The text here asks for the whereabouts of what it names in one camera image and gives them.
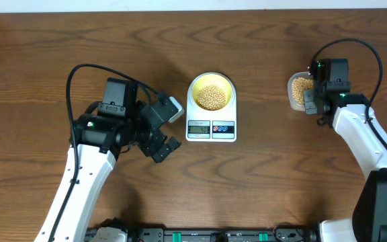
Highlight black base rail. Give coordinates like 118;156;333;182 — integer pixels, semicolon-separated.
83;218;320;242

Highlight soybeans in bowl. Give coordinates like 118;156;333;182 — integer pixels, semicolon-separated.
196;85;226;111

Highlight clear plastic container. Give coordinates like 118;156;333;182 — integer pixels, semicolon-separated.
288;72;314;112

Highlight soybeans in container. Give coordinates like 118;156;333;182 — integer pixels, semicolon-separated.
292;77;314;104

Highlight yellow plastic bowl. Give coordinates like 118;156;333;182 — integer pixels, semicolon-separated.
191;73;233;111

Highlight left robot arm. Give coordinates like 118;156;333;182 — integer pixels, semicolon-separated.
36;78;183;241

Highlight left black cable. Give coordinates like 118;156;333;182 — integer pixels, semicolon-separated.
47;63;167;242

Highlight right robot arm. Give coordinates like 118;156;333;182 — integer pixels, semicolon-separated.
304;58;387;241

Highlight white digital kitchen scale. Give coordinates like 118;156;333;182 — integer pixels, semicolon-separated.
185;78;237;142

